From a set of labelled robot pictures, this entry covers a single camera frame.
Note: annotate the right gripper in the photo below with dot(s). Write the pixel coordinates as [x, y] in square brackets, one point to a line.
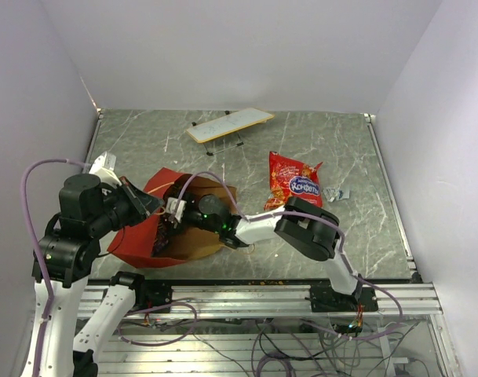
[174, 227]

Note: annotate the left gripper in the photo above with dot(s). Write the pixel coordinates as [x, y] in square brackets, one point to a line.
[147, 203]

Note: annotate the red and brown paper bag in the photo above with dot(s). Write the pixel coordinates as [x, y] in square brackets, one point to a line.
[133, 244]

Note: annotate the red candy bag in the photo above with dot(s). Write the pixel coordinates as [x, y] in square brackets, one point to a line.
[292, 178]

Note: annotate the small white blue wrapper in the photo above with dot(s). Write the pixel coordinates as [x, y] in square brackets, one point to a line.
[333, 194]

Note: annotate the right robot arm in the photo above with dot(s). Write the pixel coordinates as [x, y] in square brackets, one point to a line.
[310, 230]

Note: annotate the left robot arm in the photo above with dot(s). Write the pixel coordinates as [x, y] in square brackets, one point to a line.
[91, 206]

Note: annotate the small whiteboard on stand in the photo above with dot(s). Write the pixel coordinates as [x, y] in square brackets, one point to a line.
[230, 123]

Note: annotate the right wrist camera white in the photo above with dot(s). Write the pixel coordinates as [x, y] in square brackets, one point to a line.
[175, 208]

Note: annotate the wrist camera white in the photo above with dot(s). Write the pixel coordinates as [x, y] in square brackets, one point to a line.
[175, 208]
[104, 168]

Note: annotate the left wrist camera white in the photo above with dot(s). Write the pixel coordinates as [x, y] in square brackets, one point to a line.
[104, 168]

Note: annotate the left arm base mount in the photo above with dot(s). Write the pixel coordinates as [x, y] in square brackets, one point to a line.
[152, 295]

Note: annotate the aluminium rail frame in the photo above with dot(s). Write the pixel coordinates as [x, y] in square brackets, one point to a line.
[267, 328]

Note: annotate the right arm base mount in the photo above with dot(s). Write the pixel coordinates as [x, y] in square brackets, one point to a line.
[323, 299]

